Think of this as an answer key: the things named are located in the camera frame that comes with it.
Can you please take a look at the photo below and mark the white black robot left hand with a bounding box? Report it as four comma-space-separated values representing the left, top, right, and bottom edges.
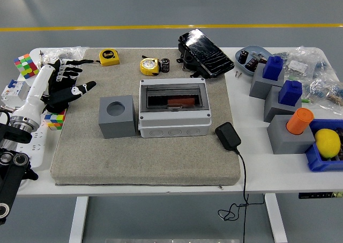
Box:
10, 59, 97, 126

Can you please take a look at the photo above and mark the smoky transparent box lid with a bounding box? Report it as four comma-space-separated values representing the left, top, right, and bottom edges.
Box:
141, 83, 210, 112

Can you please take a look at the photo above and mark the grey electrical junction box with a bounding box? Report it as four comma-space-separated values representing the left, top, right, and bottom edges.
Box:
138, 78, 212, 138

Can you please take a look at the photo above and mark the orange cylinder battery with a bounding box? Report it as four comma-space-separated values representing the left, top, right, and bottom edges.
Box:
286, 107, 315, 135
167, 97, 195, 107

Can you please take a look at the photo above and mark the blue square battery block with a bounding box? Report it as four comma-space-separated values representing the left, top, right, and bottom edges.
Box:
278, 79, 303, 106
262, 55, 284, 80

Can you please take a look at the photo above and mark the white circuit breaker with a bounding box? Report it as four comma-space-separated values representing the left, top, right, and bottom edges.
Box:
1, 79, 31, 108

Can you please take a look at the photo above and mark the colourful puzzle cube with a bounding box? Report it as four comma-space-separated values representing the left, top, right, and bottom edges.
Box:
43, 110, 67, 131
13, 53, 40, 80

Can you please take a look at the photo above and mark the clear bag of small parts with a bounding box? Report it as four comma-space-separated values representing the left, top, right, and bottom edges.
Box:
40, 46, 89, 67

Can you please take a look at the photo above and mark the white power strip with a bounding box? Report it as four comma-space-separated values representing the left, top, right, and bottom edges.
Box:
16, 119, 50, 168

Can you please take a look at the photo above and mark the yellow square tape measure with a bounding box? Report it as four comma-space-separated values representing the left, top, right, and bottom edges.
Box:
77, 48, 121, 67

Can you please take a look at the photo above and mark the grey block with round hole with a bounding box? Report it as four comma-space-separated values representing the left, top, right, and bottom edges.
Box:
98, 94, 137, 139

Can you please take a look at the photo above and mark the yellow round-faced tape measure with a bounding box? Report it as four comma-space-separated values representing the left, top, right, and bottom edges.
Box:
139, 57, 161, 76

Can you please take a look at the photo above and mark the grey-brown mat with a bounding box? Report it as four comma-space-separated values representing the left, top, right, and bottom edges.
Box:
50, 48, 241, 186

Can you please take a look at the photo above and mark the small black capacitor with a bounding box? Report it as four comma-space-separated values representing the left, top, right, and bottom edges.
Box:
160, 58, 172, 73

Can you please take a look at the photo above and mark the white table leg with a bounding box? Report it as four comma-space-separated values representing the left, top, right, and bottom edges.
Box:
69, 196, 89, 243
264, 194, 289, 243

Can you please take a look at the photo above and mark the black power adapter plug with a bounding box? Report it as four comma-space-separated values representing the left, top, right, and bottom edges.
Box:
215, 121, 242, 151

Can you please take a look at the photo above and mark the dark brown capacitor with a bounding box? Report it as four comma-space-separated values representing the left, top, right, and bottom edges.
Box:
245, 57, 259, 70

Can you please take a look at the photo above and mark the grey holder block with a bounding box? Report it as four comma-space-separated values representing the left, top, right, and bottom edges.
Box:
264, 85, 303, 123
249, 62, 285, 99
267, 114, 316, 154

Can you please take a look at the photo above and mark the small metal piece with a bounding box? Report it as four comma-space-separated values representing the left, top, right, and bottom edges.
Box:
251, 51, 269, 64

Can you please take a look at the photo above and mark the blue-grey oval dish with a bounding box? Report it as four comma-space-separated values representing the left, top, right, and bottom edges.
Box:
235, 45, 274, 76

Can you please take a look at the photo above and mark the clear bag with white label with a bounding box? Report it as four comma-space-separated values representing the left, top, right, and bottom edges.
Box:
273, 46, 329, 79

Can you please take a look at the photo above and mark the blue plastic bin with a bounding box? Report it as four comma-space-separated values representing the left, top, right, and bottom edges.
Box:
304, 119, 343, 172

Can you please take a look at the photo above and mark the clear bag of resistors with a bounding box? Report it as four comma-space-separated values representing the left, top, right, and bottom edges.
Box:
302, 73, 343, 115

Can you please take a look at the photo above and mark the yellow lemon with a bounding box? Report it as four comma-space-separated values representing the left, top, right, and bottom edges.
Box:
314, 128, 341, 159

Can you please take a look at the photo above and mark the black table control panel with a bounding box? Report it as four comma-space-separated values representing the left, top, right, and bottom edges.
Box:
299, 191, 343, 200

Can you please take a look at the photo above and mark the black adapter cord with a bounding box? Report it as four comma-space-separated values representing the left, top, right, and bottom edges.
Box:
217, 148, 266, 243

